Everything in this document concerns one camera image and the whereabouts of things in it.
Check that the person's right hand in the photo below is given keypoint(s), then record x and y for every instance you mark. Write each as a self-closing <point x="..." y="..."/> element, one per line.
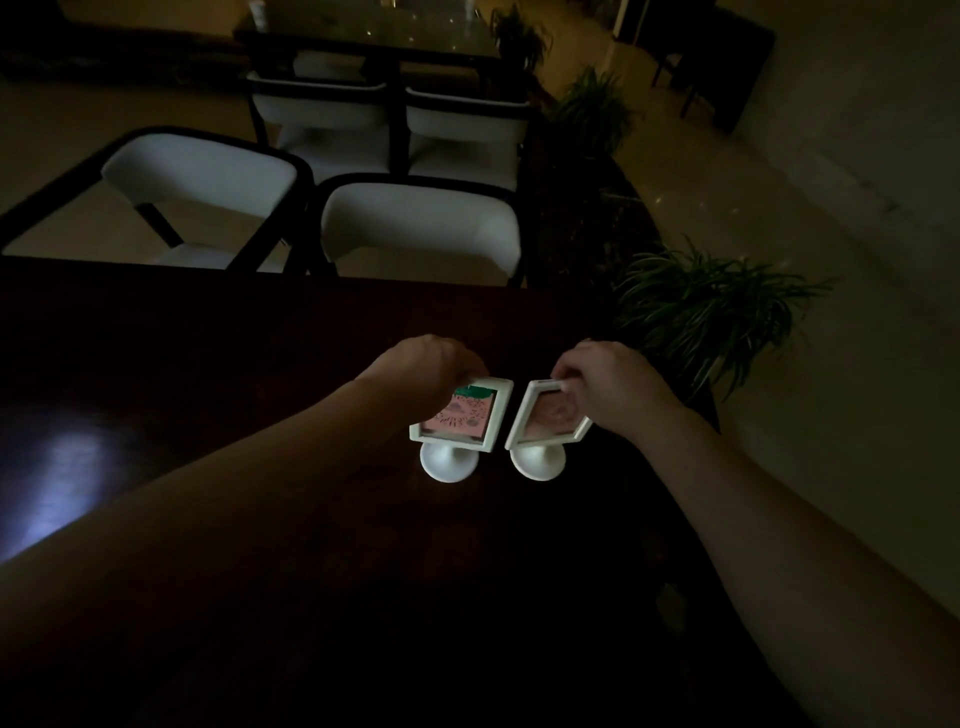
<point x="622" y="390"/>

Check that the person's left hand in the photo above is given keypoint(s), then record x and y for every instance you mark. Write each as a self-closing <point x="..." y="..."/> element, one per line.
<point x="416" y="375"/>

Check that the person's right fingers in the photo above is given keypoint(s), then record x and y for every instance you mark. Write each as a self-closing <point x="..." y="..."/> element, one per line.
<point x="570" y="373"/>

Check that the person's left fingers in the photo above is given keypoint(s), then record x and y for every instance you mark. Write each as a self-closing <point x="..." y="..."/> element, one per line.
<point x="469" y="369"/>

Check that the white stand frame green-pink picture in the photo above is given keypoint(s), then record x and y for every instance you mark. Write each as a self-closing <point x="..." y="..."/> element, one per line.
<point x="466" y="418"/>

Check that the white stand frame pink picture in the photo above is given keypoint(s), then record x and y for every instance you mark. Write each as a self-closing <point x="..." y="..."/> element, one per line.
<point x="546" y="424"/>

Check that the person's right forearm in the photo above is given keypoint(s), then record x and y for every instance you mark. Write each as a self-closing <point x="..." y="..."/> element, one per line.
<point x="787" y="570"/>

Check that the person's left forearm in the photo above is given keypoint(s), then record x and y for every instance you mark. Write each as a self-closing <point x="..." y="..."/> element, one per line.
<point x="187" y="540"/>

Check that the large green potted plant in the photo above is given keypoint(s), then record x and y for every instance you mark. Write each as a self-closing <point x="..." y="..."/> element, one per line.
<point x="705" y="307"/>

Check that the medium green potted plant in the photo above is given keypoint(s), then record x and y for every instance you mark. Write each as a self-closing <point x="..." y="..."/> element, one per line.
<point x="592" y="112"/>

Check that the small dark potted plant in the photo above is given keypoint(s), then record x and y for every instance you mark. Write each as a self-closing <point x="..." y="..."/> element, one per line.
<point x="519" y="37"/>

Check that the dark chair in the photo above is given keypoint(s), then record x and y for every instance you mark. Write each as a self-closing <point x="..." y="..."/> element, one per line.
<point x="720" y="60"/>

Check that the dark glass-top dining table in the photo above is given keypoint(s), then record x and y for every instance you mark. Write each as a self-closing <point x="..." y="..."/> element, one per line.
<point x="375" y="30"/>

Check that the white chair with black frame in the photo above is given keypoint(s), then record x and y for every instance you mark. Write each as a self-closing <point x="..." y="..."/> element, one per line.
<point x="420" y="221"/>
<point x="465" y="135"/>
<point x="199" y="174"/>
<point x="330" y="124"/>

